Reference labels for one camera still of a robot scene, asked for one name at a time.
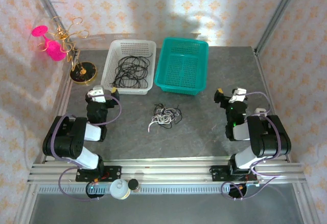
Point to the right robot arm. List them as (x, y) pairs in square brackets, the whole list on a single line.
[(270, 137)]

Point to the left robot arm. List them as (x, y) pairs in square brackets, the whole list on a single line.
[(74, 137)]

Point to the white digital timer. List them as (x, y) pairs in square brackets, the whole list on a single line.
[(260, 110)]

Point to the teal plastic basket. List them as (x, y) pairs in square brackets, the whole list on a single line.
[(181, 65)]

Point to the white plastic basket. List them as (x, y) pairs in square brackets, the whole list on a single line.
[(129, 45)]

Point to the pink flocked goblet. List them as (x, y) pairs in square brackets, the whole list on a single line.
[(55, 51)]

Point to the white bottle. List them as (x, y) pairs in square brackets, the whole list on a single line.
[(118, 189)]

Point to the small black cap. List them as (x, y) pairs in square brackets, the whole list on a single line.
[(133, 184)]

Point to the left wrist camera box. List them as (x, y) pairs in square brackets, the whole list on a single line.
[(96, 92)]

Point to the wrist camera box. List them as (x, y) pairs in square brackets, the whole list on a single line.
[(96, 92), (238, 92)]

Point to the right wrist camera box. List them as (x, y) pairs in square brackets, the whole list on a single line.
[(238, 92)]

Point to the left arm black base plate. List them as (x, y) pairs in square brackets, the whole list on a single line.
[(115, 173)]

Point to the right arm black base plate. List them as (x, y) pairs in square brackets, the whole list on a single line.
[(217, 174)]

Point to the aluminium mounting rail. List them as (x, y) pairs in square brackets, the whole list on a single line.
[(166, 170)]

